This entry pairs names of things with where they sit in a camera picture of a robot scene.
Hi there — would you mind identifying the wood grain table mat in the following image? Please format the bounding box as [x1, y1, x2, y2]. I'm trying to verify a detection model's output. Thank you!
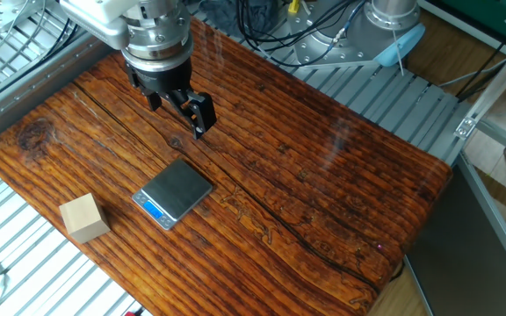
[0, 17, 453, 316]

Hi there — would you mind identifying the wire mesh rack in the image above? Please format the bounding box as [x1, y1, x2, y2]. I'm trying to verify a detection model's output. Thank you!
[0, 0, 81, 102]

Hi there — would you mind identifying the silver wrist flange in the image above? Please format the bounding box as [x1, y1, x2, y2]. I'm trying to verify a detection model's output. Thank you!
[120, 0, 195, 73]

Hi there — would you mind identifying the black rack cable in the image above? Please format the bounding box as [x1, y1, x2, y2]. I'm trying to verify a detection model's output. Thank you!
[37, 0, 81, 62]

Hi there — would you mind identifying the silver corner bracket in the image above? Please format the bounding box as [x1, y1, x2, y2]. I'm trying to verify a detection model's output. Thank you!
[454, 116, 478, 140]

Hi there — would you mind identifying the dark grey crumpled cloth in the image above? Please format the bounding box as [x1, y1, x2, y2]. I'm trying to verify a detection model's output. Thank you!
[198, 0, 280, 39]

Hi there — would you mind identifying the grey table frame beam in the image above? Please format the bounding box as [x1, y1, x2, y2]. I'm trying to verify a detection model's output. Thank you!
[0, 32, 114, 154]

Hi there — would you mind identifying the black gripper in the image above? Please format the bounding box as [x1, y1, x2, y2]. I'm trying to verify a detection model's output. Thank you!
[123, 55, 218, 140]

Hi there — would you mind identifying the flat grey panel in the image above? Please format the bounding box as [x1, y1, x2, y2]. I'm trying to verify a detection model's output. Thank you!
[404, 153, 506, 316]

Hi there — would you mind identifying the silver digital pocket scale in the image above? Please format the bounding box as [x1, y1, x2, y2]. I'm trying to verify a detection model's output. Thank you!
[131, 158, 214, 231]

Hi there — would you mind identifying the aluminium frame post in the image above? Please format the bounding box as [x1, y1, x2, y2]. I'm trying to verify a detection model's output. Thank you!
[453, 39, 506, 140]

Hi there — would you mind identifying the white zip tie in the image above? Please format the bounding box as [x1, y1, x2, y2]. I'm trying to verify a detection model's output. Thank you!
[391, 28, 406, 76]

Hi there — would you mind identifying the light wooden cube block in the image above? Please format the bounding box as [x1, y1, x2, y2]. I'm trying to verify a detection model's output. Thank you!
[58, 192, 112, 245]

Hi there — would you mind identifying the black floor cable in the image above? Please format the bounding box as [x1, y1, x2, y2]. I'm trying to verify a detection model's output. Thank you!
[454, 3, 506, 100]

